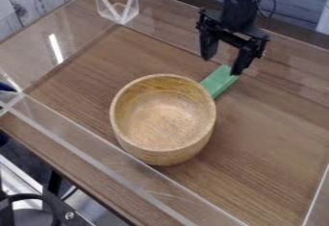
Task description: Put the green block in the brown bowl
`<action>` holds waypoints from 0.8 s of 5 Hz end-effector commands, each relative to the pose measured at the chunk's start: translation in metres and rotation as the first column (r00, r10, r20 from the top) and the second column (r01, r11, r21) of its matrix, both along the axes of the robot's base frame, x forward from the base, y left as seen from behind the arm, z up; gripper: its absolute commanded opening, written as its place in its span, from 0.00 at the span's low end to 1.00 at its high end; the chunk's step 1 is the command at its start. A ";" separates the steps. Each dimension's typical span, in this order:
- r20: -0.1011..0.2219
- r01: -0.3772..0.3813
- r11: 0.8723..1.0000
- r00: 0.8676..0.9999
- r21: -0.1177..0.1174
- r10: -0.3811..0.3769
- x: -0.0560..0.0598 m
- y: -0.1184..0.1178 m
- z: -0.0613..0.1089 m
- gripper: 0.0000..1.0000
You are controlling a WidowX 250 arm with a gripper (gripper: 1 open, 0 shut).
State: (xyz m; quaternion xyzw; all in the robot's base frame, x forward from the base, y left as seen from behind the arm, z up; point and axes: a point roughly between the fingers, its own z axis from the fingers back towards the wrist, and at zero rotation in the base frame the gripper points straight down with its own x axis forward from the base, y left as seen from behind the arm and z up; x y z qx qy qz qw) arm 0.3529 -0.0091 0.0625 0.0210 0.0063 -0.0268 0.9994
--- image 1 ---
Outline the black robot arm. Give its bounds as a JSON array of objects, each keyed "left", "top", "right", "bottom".
[{"left": 195, "top": 0, "right": 270, "bottom": 76}]

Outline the clear acrylic tray enclosure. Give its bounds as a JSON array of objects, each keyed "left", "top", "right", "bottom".
[{"left": 0, "top": 0, "right": 329, "bottom": 226}]

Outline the black table leg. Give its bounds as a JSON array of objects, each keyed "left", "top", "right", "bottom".
[{"left": 48, "top": 171, "right": 63, "bottom": 196}]

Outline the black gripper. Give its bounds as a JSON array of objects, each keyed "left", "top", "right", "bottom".
[{"left": 195, "top": 0, "right": 269, "bottom": 76}]

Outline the black cable loop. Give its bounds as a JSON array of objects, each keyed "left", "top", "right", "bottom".
[{"left": 0, "top": 192, "right": 61, "bottom": 226}]

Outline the green rectangular block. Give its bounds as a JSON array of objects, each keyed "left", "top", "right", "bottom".
[{"left": 201, "top": 64, "right": 238, "bottom": 98}]

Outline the black metal bracket with screw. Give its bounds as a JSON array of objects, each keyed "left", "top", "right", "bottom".
[{"left": 43, "top": 190, "right": 95, "bottom": 226}]

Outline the brown wooden bowl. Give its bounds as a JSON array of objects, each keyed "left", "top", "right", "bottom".
[{"left": 110, "top": 74, "right": 217, "bottom": 166}]

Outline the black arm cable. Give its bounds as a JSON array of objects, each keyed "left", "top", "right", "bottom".
[{"left": 255, "top": 0, "right": 278, "bottom": 20}]

